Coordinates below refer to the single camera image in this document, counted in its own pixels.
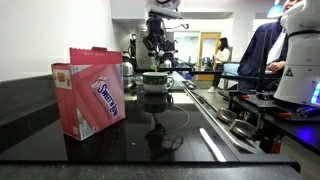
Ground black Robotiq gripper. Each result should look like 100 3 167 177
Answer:
142 17 178 61

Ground white and green flowered mug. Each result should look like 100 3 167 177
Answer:
141 71 176 95

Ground silver kettle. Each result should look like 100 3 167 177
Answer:
121 52 135 78

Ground yellow door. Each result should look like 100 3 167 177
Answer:
198 31 222 82

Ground standing person white top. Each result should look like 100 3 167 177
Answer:
207 36 232 94

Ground pink Sweet'N Low box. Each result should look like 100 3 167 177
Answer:
50 46 127 142

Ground stainless stove control panel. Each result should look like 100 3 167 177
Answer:
180 79 265 155

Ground silver stove knob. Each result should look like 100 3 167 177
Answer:
215 107 238 125
229 118 258 140

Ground seated person blue jacket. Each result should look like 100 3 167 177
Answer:
236 0 292 92

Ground black metal pole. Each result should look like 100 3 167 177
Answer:
256 29 270 93

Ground teal pendant lamp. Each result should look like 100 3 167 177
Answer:
266 0 285 19

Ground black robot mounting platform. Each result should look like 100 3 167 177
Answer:
218 89 320 156

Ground red clamp handle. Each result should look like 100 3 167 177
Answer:
270 135 283 155

